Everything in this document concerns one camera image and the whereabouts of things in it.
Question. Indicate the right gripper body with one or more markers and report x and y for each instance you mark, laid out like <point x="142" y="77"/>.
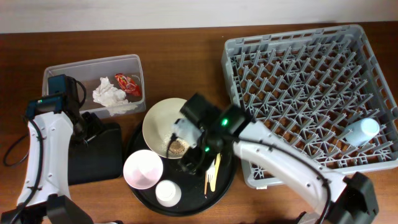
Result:
<point x="200" y="155"/>

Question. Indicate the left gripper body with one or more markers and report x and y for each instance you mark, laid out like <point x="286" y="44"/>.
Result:
<point x="88" y="128"/>

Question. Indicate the white napkin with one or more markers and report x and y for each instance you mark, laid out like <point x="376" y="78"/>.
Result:
<point x="107" y="95"/>

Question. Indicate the red snack wrapper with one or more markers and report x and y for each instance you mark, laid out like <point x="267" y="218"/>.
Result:
<point x="128" y="85"/>

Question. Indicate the white cup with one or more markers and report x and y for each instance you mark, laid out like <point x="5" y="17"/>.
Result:
<point x="168" y="193"/>

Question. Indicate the light blue cup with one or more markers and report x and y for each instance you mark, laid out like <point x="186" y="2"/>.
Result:
<point x="362" y="131"/>

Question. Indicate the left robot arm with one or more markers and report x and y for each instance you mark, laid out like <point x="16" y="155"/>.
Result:
<point x="66" y="147"/>

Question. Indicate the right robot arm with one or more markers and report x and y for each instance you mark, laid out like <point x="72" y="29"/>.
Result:
<point x="234" y="132"/>

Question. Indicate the clear plastic waste bin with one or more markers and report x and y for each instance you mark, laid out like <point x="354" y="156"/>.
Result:
<point x="89" y="73"/>

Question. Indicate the grey dishwasher rack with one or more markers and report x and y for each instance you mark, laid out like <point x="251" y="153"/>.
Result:
<point x="307" y="86"/>

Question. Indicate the black rectangular tray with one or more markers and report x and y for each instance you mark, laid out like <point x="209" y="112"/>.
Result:
<point x="100" y="159"/>

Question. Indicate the rice food scraps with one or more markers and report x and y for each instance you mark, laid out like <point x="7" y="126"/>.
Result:
<point x="177" y="148"/>

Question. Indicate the large cream bowl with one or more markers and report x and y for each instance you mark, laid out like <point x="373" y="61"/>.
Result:
<point x="164" y="118"/>

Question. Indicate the white plastic fork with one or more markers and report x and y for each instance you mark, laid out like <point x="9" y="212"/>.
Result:
<point x="210" y="172"/>

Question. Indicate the wooden chopstick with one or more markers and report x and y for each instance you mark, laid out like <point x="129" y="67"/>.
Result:
<point x="206" y="184"/>

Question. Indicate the small pink bowl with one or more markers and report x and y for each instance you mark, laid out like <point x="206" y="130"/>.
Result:
<point x="143" y="169"/>

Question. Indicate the yellow plastic knife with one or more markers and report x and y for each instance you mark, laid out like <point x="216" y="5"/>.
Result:
<point x="217" y="164"/>

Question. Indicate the round black serving tray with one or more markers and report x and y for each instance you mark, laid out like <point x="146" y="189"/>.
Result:
<point x="193" y="200"/>

